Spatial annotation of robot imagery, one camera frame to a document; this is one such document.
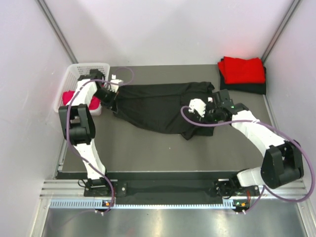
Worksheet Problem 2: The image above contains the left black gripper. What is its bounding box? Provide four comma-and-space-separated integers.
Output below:
93, 88, 119, 114

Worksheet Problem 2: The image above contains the black t-shirt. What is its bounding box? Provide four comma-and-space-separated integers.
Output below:
218, 67, 266, 95
114, 82, 215, 140

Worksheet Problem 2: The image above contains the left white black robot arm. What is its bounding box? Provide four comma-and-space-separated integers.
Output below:
58, 69, 123, 197

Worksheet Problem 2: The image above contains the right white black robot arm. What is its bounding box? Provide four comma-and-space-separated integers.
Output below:
201, 90, 304, 196

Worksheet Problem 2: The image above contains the pink crumpled t-shirt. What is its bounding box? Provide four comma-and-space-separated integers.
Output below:
62, 90, 101, 111

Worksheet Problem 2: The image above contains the white plastic basket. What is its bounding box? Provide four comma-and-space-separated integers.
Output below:
53, 63, 110, 113

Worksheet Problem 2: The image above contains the red folded t-shirt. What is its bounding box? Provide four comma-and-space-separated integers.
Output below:
218, 56, 266, 84

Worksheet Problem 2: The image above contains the black folded t-shirt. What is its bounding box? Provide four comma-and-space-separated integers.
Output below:
218, 67, 266, 95

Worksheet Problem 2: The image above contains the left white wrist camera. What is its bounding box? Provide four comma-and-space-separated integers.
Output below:
108, 74, 124, 93

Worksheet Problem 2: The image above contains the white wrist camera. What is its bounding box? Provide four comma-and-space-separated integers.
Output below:
108, 74, 124, 93
188, 99, 206, 118

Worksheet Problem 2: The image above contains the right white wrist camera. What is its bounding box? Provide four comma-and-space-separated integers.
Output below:
188, 99, 206, 118

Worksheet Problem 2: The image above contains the grey slotted cable duct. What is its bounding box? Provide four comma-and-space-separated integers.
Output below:
50, 199, 246, 209

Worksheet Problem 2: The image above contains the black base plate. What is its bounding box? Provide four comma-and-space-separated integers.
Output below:
83, 179, 260, 198

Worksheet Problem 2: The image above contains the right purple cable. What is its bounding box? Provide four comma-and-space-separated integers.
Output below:
180, 105, 316, 214

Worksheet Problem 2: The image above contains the aluminium frame rail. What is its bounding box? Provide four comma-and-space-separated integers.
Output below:
39, 180, 308, 199

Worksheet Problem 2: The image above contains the left aluminium corner post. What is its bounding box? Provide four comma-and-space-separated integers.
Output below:
35, 0, 78, 64

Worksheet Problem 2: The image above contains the aluminium corner post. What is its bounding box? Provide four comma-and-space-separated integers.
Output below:
261, 0, 302, 64
35, 0, 78, 64

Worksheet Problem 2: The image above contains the right aluminium corner post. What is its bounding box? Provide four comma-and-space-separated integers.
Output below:
261, 0, 302, 64

